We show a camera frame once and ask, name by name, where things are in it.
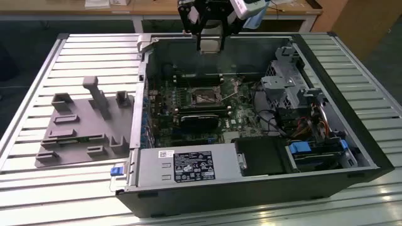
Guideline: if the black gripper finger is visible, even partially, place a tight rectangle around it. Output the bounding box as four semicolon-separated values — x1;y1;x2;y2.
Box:
177;3;208;52
218;8;243;52

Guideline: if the black RAM slot block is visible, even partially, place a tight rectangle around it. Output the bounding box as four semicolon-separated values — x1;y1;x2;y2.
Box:
172;73;224;88

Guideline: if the CPU socket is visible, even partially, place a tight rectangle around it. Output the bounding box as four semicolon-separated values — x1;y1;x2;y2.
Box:
189;87;221;106

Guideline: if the metal disk bay cage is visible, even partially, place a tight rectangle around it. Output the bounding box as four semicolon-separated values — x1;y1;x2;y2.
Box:
260;46;317;111

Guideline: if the black RAM stick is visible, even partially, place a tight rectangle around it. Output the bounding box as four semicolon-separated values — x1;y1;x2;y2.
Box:
178;105;227;110

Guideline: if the white box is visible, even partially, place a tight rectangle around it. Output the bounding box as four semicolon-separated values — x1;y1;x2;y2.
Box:
84;0;110;10

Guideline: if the green motherboard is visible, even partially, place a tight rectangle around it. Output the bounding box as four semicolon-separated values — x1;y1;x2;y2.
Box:
146;75;271;148

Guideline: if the wooden cabinet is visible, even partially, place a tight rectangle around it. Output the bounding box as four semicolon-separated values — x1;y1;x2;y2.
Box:
312;0;402;61

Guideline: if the wooden desk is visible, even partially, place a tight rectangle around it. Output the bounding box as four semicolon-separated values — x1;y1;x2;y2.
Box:
0;0;323;33

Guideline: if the grey parts rack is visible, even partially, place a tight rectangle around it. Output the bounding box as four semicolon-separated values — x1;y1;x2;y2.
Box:
33;75;136;168

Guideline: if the black drive bay box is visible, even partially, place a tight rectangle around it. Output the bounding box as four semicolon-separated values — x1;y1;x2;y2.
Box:
231;137;293;177

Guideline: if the blue disk carrier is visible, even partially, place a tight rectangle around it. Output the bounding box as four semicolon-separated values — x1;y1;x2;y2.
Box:
285;140;312;154

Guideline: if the grey power supply unit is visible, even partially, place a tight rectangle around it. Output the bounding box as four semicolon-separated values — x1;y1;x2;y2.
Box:
125;142;243;192

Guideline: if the black PC case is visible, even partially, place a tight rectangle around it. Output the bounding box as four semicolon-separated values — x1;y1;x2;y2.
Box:
114;32;395;218

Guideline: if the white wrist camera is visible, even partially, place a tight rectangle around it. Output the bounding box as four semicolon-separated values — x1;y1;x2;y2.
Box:
229;0;268;20

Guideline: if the black wire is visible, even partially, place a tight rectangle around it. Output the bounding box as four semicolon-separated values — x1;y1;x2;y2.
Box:
255;109;288;137

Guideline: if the orange yellow wire bundle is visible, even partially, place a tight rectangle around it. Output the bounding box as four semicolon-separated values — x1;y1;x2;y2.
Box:
295;115;331;140

